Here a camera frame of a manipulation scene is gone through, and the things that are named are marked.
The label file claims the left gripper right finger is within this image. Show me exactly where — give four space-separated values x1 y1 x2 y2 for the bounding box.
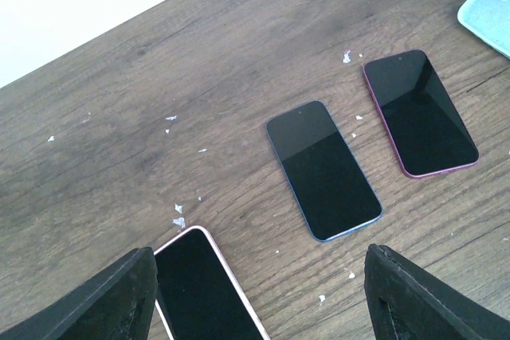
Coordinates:
364 244 509 339

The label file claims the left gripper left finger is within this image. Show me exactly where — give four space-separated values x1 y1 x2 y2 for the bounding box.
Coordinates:
1 247 157 339

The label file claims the light blue phone case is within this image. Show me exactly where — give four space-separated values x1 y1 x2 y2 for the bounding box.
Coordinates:
457 0 509 58

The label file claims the phone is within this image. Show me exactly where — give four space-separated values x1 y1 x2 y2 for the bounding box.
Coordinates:
266 100 383 242
155 225 269 339
363 49 480 178

